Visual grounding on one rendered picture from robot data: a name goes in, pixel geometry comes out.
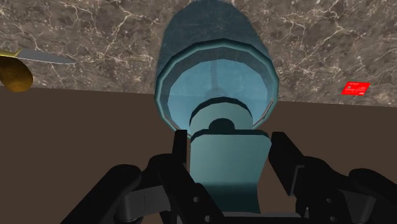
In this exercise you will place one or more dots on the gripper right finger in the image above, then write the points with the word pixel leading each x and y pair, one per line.
pixel 313 186

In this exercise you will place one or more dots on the teal blue cylindrical appliance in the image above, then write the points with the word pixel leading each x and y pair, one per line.
pixel 217 102

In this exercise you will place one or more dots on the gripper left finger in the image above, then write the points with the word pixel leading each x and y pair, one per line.
pixel 161 183

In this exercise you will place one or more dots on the small red card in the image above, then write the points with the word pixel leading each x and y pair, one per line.
pixel 355 88

